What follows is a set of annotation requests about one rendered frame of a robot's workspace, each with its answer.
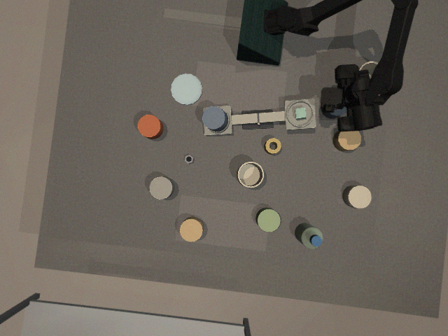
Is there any dark grey hex nut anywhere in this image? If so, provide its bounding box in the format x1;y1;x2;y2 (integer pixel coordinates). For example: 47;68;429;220
185;155;194;164

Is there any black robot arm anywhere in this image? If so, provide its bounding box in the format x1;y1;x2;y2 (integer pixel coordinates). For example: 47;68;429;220
264;0;418;131

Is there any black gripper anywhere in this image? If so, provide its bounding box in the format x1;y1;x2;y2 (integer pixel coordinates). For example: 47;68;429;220
335;64;358;132

